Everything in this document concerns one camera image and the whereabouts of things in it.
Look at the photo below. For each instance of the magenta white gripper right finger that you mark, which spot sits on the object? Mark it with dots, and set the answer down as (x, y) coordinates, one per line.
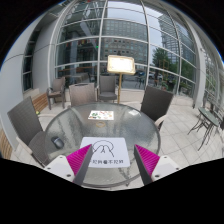
(153, 167)

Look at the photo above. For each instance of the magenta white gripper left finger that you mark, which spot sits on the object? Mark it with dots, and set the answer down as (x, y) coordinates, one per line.
(72, 167)

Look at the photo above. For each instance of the dark grey computer mouse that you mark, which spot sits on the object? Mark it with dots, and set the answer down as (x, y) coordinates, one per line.
(59, 144)

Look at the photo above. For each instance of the round glass table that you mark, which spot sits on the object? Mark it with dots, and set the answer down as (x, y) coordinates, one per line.
(73, 124)

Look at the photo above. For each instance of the white paper mat with drawing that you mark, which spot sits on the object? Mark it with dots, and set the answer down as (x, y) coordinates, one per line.
(107, 152)

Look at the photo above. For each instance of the grey wicker chair near left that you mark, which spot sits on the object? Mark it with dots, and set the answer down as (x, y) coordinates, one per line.
(30, 133)

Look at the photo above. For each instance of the grey wicker chair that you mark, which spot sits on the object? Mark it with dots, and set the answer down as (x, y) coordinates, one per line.
(106, 90)
(155, 104)
(30, 133)
(82, 93)

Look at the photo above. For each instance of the colourful menu card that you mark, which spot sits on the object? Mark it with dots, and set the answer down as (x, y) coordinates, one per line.
(101, 115)

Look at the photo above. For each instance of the grey wicker chair right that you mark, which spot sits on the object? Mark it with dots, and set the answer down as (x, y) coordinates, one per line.
(155, 104)

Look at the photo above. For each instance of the wooden bench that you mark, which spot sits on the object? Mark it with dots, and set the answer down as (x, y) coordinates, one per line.
(40, 102)

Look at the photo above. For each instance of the grey wicker chair back left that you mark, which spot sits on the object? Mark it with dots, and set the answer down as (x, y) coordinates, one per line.
(82, 93)

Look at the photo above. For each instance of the brown armchair far left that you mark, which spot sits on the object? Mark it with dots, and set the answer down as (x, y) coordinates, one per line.
(56, 90)

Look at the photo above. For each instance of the grey wicker chair back centre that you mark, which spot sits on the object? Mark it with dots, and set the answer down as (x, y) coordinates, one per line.
(106, 90)

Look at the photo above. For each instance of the menu board on gold stand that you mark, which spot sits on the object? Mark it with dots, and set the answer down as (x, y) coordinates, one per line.
(121, 65)

